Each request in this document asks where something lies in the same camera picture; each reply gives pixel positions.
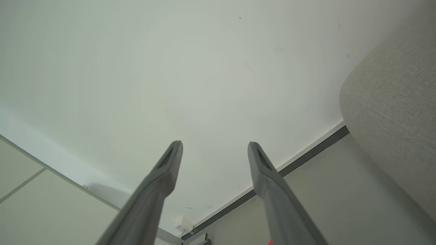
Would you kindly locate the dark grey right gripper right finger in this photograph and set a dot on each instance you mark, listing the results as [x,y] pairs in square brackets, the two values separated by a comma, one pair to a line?
[282,211]

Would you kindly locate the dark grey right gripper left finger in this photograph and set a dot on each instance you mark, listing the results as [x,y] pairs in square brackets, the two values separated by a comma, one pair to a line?
[146,204]

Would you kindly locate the white and black baseboard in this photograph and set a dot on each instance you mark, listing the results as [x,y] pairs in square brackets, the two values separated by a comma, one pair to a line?
[306,153]

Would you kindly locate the grey fabric sofa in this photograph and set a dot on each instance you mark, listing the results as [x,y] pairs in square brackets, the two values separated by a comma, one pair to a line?
[395,119]

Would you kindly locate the white wall socket box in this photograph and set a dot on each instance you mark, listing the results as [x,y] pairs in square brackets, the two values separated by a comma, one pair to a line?
[184,224]

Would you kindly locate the white partition with grey frame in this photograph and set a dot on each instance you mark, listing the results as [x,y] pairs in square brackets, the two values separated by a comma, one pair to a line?
[51,211]

